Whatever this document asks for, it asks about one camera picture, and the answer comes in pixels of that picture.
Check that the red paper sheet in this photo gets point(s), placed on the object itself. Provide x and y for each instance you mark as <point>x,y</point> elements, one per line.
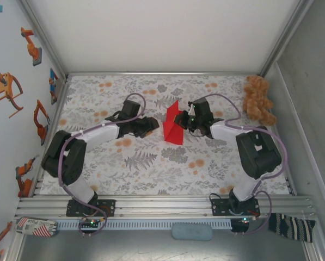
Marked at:
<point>173,133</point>

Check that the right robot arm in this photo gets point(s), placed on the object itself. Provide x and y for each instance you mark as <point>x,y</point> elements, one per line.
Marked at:
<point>260,155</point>

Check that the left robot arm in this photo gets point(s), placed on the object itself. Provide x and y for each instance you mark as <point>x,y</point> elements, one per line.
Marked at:
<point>67,160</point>

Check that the floral patterned table mat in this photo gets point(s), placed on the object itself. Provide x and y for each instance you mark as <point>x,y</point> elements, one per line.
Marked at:
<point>140,185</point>

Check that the brown teddy bear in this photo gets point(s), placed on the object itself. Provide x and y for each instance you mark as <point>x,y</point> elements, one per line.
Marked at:
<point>256,98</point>

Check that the blue and orange sticker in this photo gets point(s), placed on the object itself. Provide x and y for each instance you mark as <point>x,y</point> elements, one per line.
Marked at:
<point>53,81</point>

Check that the small circuit board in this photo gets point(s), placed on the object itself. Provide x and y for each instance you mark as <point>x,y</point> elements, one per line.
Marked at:
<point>246,220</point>
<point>91,222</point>

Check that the grey-blue sponge block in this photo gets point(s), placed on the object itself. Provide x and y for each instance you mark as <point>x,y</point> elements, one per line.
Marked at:
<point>192,231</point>

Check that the black white striped sock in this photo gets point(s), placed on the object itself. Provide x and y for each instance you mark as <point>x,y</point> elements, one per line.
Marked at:
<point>290,227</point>

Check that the orange claw machine sticker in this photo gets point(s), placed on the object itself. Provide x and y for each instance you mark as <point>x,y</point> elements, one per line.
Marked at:
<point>4,88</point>

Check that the red white printed bag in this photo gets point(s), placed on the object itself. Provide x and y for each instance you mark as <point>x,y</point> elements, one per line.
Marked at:
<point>34,227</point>

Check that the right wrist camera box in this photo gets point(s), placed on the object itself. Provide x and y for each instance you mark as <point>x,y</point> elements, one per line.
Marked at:
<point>203,108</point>

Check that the thin aluminium frame rail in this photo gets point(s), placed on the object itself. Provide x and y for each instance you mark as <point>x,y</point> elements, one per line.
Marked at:
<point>162,73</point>

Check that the wide aluminium rail beam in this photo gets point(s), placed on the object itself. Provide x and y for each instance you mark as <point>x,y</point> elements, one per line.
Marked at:
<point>165,206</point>

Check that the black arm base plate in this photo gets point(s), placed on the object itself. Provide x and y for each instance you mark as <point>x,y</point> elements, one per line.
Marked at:
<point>215,208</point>
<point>111,208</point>

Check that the aluminium frame post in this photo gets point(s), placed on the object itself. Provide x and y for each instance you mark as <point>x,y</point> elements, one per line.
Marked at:
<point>15,247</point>
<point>312,253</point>
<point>42,38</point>
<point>284,35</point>

